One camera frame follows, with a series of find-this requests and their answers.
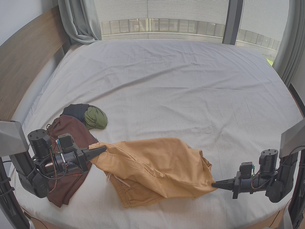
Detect brown shorts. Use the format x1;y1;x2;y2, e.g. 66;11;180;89
45;115;99;208

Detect grey-green curtain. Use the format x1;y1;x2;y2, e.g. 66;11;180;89
56;0;102;45
273;0;305;88

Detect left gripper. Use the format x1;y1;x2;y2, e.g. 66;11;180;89
53;144;90;175

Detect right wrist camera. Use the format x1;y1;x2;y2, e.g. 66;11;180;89
239;162;253;178

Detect bed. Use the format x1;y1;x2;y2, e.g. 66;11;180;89
0;5;305;229

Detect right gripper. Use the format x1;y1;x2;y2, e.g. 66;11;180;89
233;171;255;199

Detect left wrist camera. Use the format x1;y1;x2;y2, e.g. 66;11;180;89
57;133;75;153

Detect black garment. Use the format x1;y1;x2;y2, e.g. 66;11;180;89
61;104;96;123

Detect tan shorts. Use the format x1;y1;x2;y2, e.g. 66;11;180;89
90;137;216;208

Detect green garment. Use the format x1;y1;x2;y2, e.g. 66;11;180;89
84;106;108;130

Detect window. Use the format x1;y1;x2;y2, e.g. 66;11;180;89
92;0;290;57

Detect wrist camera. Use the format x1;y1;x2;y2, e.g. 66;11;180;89
57;133;75;153
239;162;253;178

